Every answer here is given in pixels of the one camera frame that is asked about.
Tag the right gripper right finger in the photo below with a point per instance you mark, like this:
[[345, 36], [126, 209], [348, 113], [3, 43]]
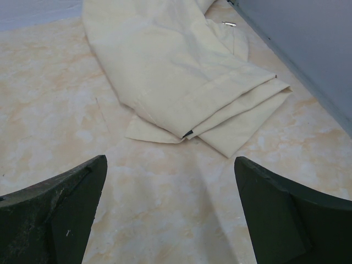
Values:
[[289, 222]]

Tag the cream folded cloth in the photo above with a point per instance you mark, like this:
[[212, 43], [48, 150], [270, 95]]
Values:
[[183, 75]]

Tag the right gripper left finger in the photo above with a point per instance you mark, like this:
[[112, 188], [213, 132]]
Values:
[[50, 222]]

